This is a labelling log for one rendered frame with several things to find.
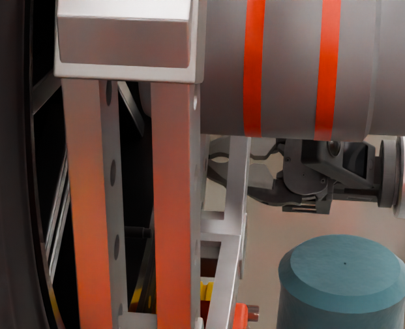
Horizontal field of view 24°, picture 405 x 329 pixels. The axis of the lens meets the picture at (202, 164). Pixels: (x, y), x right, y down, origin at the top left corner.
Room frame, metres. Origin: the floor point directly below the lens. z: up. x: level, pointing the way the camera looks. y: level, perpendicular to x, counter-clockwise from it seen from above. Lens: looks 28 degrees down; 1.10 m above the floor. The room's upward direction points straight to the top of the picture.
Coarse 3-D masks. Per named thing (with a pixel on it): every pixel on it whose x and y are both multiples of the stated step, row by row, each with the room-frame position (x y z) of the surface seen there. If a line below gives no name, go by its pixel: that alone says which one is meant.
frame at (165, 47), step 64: (64, 0) 0.41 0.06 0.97; (128, 0) 0.40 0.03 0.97; (192, 0) 0.41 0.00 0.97; (64, 64) 0.40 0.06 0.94; (128, 64) 0.40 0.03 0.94; (192, 64) 0.40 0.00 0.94; (192, 128) 0.40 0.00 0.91; (192, 192) 0.40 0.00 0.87; (192, 256) 0.40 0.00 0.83; (128, 320) 0.42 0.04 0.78; (192, 320) 0.40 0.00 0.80
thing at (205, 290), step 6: (210, 282) 0.80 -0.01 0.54; (204, 288) 0.79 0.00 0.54; (210, 288) 0.78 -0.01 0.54; (156, 294) 0.78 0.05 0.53; (204, 294) 0.78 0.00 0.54; (210, 294) 0.78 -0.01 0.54; (156, 300) 0.77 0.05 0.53; (210, 300) 0.77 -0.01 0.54; (156, 306) 0.77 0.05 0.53; (252, 306) 0.78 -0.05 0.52; (258, 306) 0.78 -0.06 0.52; (156, 312) 0.77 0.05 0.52; (252, 312) 0.77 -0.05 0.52; (258, 312) 0.77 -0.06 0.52; (252, 318) 0.77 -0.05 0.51; (258, 318) 0.78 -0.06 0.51
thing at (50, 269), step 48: (48, 0) 0.60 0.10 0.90; (48, 48) 0.60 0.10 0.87; (48, 96) 0.53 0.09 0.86; (48, 144) 0.57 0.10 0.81; (144, 144) 0.83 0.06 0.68; (48, 192) 0.54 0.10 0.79; (144, 192) 0.79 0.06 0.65; (48, 240) 0.51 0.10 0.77; (144, 240) 0.74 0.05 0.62; (48, 288) 0.43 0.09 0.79
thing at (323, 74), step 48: (240, 0) 0.61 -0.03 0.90; (288, 0) 0.61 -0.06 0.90; (336, 0) 0.61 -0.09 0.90; (384, 0) 0.61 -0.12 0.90; (240, 48) 0.60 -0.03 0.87; (288, 48) 0.59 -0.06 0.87; (336, 48) 0.59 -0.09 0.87; (384, 48) 0.59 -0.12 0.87; (144, 96) 0.61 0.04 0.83; (240, 96) 0.59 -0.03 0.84; (288, 96) 0.59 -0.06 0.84; (336, 96) 0.59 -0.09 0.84; (384, 96) 0.59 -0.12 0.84
